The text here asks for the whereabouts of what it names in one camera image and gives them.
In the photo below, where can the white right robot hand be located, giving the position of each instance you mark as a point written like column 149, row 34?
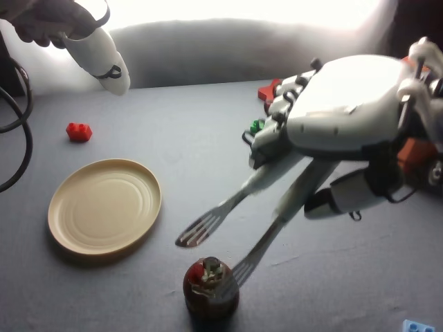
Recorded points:
column 346, row 110

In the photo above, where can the chocolate toy cupcake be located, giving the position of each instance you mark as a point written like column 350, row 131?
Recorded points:
column 200, row 297

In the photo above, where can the orange foam block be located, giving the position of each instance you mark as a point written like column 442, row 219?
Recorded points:
column 415, row 152

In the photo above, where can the red star block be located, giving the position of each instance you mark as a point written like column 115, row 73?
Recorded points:
column 266, row 90

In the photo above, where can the green toy brick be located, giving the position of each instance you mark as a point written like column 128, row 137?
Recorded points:
column 257, row 126

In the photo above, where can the grey table cloth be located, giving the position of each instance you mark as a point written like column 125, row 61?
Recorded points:
column 311, row 276

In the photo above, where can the blue toy brick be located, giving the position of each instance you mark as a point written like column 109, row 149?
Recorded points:
column 417, row 326

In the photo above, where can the beige round plate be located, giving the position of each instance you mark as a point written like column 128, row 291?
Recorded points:
column 104, row 211

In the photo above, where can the red toy brick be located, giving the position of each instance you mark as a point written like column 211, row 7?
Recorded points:
column 79, row 133

